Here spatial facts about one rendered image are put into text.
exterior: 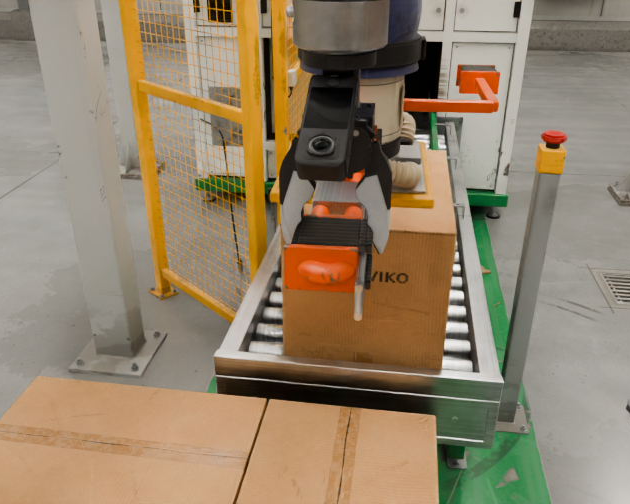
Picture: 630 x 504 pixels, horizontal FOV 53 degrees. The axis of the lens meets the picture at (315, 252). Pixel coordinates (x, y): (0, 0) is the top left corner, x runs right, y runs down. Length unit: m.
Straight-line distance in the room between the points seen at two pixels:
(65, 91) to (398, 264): 1.30
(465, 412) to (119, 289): 1.42
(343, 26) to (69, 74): 1.72
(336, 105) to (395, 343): 1.05
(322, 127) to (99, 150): 1.75
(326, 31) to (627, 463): 2.01
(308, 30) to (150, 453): 1.07
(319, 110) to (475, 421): 1.16
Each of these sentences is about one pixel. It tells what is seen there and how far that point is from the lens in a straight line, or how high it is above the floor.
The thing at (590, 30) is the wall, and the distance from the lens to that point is 10.35.
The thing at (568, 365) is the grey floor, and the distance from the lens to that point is 2.74.
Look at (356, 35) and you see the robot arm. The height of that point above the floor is 1.46.
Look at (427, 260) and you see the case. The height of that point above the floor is 0.88.
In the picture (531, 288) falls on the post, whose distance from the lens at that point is 2.07.
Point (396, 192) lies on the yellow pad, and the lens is 1.12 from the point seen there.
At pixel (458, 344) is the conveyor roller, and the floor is 0.55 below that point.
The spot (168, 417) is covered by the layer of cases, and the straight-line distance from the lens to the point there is 1.53.
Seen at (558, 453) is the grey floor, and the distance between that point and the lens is 2.33.
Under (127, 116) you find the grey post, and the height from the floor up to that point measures 0.41.
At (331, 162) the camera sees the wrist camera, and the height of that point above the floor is 1.37.
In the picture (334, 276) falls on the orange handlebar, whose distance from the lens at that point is 0.61.
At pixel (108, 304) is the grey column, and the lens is 2.55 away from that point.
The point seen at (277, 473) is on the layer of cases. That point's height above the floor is 0.54.
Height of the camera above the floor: 1.54
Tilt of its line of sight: 27 degrees down
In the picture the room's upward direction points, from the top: straight up
